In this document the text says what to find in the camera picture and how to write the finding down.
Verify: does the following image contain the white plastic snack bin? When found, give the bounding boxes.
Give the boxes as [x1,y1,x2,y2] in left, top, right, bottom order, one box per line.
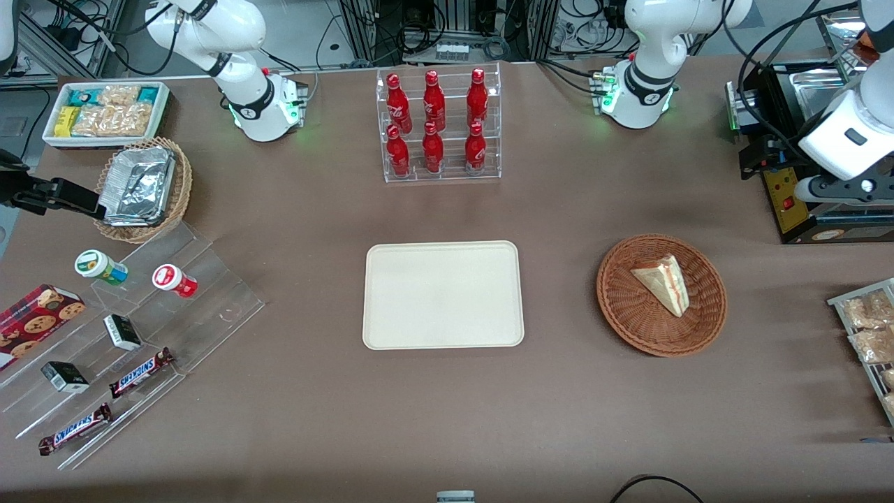
[42,81,171,150]

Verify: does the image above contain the triangle sandwich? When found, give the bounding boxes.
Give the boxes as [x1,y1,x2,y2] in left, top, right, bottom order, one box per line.
[631,254,691,319]

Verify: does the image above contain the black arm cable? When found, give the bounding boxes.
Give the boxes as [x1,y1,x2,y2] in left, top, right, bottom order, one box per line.
[722,0,864,168]

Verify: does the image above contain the clear acrylic bottle rack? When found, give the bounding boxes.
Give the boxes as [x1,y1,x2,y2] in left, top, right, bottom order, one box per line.
[376,62,503,184]

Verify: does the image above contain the silver foil packets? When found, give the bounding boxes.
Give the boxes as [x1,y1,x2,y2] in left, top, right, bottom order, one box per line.
[97,146,177,227]

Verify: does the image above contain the cream plastic tray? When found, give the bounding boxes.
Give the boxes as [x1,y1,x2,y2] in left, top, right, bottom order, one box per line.
[362,241,525,350]

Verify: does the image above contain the small black box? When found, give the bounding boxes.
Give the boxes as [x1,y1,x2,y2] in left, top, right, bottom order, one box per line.
[41,360,91,394]
[103,314,142,352]

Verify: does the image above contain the red cookie box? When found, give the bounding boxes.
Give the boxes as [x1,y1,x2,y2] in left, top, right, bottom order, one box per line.
[0,284,87,372]

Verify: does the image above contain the round brown wicker basket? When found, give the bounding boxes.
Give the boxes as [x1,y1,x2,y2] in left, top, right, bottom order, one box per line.
[596,233,728,358]

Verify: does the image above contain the light brown wicker basket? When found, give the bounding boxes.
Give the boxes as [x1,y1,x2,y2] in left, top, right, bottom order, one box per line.
[93,137,193,245]

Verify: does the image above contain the clear acrylic stepped stand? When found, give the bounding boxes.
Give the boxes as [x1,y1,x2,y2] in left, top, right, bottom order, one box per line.
[0,221,267,471]

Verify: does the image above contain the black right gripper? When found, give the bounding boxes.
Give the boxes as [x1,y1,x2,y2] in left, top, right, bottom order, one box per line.
[0,149,100,214]

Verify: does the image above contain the clear bag of crackers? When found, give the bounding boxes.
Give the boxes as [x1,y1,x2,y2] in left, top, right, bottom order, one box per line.
[72,103,152,138]
[98,85,142,107]

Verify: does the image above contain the tray of packaged snacks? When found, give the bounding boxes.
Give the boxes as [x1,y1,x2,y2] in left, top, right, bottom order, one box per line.
[827,277,894,428]

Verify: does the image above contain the red lid snack cup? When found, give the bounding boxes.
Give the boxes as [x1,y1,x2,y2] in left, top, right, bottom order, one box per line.
[152,264,198,299]

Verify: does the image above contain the snickers bar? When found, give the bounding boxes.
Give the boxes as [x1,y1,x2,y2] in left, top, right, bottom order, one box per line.
[108,347,176,400]
[38,402,113,457]

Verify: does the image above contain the black food warmer machine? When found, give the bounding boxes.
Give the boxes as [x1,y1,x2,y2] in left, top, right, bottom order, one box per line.
[725,10,894,245]

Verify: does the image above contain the red cola bottle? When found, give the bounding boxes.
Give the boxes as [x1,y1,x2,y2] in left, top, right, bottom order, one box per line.
[421,122,446,175]
[464,121,488,173]
[423,70,447,133]
[386,124,411,177]
[386,73,413,134]
[466,68,490,129]

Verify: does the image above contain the black floor cable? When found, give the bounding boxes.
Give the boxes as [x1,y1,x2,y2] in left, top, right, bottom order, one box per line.
[609,474,706,503]

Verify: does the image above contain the clear bag of snacks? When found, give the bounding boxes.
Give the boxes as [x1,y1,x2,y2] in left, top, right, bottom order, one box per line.
[848,326,894,365]
[841,289,894,330]

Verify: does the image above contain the aluminium frame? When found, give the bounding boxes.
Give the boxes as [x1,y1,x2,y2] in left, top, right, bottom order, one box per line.
[0,0,128,89]

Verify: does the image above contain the green lid snack cup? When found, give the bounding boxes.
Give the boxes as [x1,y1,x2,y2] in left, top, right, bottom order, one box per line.
[75,249,129,286]

